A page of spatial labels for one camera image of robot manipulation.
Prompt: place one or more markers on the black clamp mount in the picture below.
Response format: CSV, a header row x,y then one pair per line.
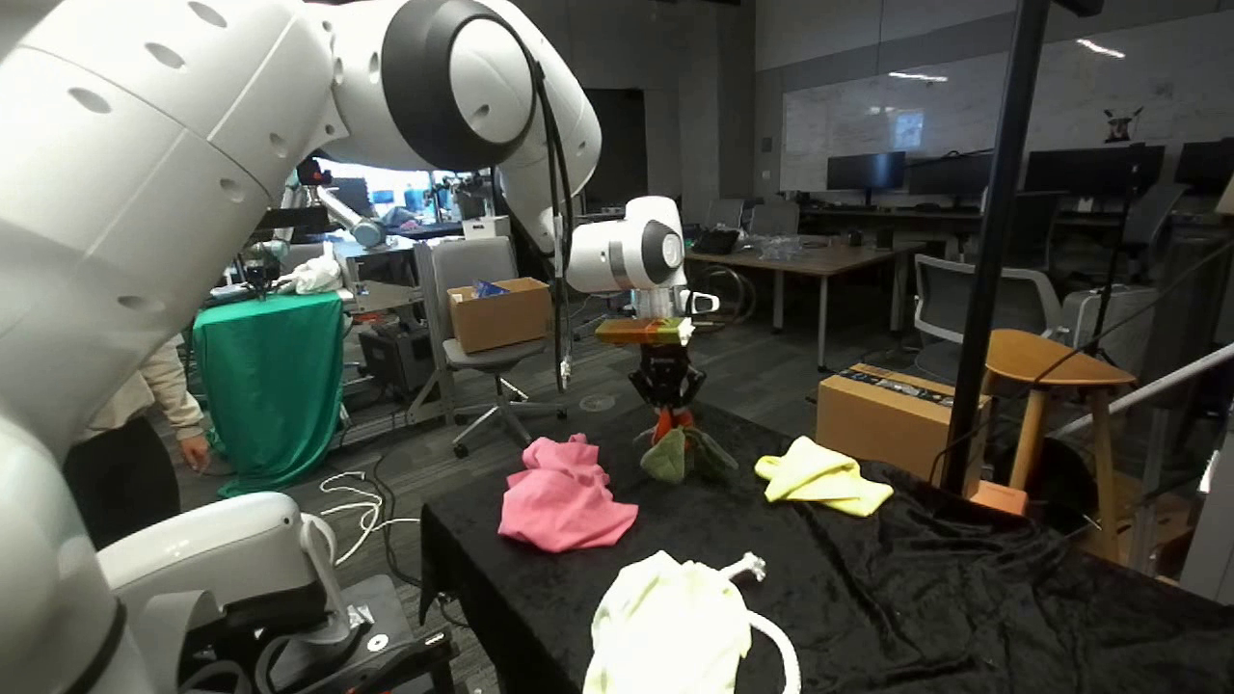
x,y
362,656

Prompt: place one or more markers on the person in beige sweater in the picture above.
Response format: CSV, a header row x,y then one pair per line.
x,y
157,410

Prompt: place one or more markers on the small cardboard box blue label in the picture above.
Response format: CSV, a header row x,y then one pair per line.
x,y
504,313

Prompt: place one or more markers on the wooden desk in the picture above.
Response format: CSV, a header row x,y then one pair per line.
x,y
796,259

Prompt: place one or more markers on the red plush toy green leaves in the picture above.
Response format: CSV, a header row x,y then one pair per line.
x,y
677,456

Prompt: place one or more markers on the yellow cloth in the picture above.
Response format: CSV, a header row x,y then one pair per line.
x,y
823,478

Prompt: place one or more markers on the wooden stool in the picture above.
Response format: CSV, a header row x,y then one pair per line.
x,y
1054,361

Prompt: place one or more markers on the black stand pole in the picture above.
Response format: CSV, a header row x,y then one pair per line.
x,y
989,255

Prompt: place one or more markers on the cardboard box with black tape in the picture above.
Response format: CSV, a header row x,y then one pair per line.
x,y
889,424

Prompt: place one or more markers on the white diagonal rail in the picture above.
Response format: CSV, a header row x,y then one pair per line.
x,y
1180,370

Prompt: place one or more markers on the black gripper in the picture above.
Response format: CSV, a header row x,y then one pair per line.
x,y
666,375

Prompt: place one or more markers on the grey swivel office chair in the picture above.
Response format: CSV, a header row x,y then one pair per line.
x,y
495,378

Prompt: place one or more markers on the white frame chair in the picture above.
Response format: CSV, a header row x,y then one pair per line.
x,y
948,295

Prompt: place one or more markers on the white crumpled object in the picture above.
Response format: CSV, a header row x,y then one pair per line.
x,y
310,272

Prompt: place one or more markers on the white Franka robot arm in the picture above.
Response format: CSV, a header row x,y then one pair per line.
x,y
157,192

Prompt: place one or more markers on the wide black computer monitor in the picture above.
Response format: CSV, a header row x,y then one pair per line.
x,y
1094,176

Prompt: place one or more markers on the small wooden block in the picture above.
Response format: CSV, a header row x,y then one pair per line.
x,y
999,498

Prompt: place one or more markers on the cream white cloth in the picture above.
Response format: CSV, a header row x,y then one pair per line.
x,y
669,629

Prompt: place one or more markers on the pink cloth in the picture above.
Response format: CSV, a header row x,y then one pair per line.
x,y
566,502

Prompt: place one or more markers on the black tablecloth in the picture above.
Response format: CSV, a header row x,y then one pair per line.
x,y
899,590

